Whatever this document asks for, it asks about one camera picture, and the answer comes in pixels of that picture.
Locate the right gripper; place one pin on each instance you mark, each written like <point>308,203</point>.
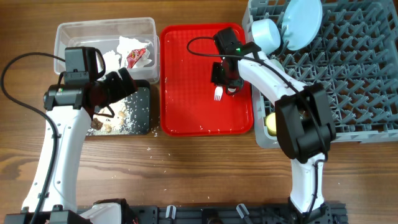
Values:
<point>218,74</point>

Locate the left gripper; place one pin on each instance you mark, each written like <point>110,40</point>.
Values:
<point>120,91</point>

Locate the white plastic fork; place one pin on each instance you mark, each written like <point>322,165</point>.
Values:
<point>218,93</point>

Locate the white napkin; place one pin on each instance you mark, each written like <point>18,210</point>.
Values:
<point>126,45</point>
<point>112,61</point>

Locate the red snack wrapper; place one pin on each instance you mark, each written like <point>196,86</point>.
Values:
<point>134,56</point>

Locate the food scraps and rice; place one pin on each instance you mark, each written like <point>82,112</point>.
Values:
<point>124,121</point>

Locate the green bowl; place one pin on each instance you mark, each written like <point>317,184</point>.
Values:
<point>277,64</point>

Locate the light blue bowl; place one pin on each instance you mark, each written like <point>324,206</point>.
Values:
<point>266,35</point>

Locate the yellow cup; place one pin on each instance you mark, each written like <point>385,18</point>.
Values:
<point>270,124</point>

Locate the light blue plate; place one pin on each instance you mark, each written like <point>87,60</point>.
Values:
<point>302,20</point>

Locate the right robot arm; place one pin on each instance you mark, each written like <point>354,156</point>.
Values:
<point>304,122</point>

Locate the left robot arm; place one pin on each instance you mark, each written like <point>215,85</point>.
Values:
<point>70,106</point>

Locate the black food waste tray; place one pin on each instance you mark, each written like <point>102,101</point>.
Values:
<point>143,102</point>

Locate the clear plastic waste bin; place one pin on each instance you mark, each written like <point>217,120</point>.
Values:
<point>104,35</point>

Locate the grey dishwasher rack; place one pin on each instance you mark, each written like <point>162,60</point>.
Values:
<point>354,57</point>

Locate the red serving tray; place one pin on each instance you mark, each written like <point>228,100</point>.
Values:
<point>187,105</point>

